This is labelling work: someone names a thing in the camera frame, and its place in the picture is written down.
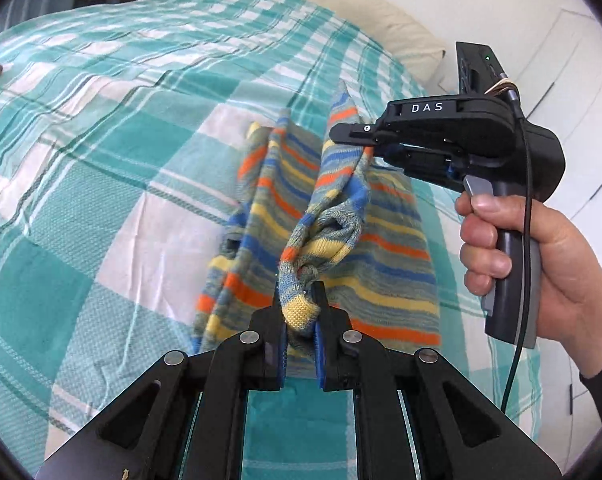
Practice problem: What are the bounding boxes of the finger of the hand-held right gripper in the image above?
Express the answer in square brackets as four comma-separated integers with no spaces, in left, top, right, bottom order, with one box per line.
[329,121,390,147]
[375,144,465,189]

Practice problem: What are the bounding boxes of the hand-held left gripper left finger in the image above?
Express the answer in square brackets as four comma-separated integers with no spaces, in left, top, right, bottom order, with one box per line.
[36,281,288,480]

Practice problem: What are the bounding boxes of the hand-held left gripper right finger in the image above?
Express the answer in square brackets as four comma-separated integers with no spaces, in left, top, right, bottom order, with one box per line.
[311,281,564,480]

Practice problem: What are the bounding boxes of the striped knit sweater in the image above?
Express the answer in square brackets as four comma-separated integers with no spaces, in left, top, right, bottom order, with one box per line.
[191,79,442,363]

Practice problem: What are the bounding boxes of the person's right hand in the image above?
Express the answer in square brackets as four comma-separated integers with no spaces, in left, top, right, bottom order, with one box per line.
[455,192,602,378]

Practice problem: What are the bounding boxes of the cream cushion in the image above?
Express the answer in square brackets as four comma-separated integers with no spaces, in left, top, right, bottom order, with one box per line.
[146,0,448,83]

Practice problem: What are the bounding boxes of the teal checked blanket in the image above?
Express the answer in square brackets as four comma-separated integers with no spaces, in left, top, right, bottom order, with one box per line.
[0,0,544,480]

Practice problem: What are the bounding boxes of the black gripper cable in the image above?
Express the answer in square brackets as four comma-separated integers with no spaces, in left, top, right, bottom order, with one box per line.
[498,87,544,413]

